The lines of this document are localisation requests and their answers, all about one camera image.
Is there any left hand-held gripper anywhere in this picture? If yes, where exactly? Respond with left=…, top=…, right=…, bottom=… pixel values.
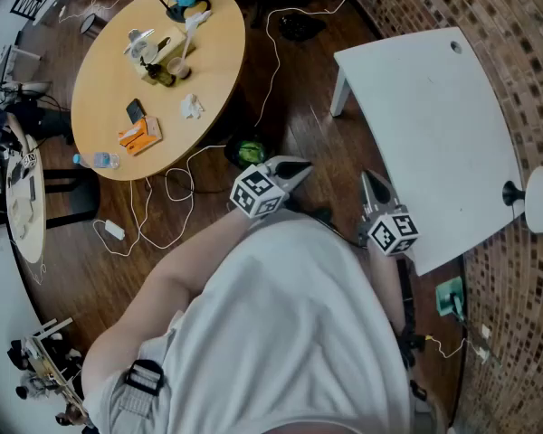
left=229, top=155, right=314, bottom=220

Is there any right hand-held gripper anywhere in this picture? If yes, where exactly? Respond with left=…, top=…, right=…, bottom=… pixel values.
left=357, top=169, right=420, bottom=257

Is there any person's right forearm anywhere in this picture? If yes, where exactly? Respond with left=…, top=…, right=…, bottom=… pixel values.
left=367, top=250, right=413, bottom=334

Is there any person's left forearm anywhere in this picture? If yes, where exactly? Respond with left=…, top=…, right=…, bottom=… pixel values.
left=142, top=206, right=259, bottom=297

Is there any white rectangular table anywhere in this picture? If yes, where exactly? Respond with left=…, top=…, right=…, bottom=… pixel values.
left=329, top=26, right=526, bottom=276

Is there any orange packet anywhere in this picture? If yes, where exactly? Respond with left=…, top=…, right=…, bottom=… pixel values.
left=117, top=115, right=163, bottom=156

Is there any black bin with green liner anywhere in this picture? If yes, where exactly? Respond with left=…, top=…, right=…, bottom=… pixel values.
left=224, top=137, right=267, bottom=170

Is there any green dustpan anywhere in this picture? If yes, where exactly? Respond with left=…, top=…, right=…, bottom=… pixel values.
left=435, top=276, right=466, bottom=320

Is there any black plastic bag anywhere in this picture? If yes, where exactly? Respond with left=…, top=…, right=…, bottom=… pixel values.
left=278, top=13, right=327, bottom=43

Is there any paper cup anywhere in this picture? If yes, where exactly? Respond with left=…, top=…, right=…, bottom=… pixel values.
left=166, top=56, right=192, bottom=80

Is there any dark glass bottle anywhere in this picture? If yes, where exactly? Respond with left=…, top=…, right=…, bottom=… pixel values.
left=145, top=62, right=177, bottom=89

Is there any person's white shirt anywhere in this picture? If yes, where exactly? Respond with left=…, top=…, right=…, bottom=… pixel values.
left=83, top=214, right=435, bottom=434

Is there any black phone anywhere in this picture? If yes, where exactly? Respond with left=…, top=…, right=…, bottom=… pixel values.
left=125, top=99, right=147, bottom=125

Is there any white power adapter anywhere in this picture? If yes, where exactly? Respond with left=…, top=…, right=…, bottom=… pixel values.
left=103, top=218, right=127, bottom=241

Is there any clear water bottle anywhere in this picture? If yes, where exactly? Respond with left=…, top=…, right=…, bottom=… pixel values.
left=71, top=151, right=121, bottom=170

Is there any round wooden table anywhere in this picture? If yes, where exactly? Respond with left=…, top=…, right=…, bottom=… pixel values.
left=70, top=0, right=247, bottom=183

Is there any small white fan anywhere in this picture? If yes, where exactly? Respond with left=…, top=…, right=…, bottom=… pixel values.
left=123, top=28, right=159, bottom=66

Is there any black square stool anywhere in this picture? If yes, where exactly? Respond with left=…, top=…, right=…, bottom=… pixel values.
left=43, top=168, right=101, bottom=230

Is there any oval light wooden table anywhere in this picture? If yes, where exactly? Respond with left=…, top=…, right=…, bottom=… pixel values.
left=5, top=134, right=46, bottom=265

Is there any looped white cable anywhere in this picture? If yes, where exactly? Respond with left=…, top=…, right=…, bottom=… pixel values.
left=92, top=145, right=227, bottom=258

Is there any long white cable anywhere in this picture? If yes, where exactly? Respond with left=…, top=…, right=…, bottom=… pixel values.
left=252, top=0, right=348, bottom=128

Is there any black harness strap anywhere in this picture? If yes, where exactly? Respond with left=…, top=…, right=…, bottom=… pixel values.
left=395, top=259, right=429, bottom=379

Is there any thin yellowish cable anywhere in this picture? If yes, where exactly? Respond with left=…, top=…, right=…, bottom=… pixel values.
left=424, top=332, right=468, bottom=361

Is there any grey shoulder strap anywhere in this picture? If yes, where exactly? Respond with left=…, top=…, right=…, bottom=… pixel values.
left=110, top=368, right=164, bottom=434

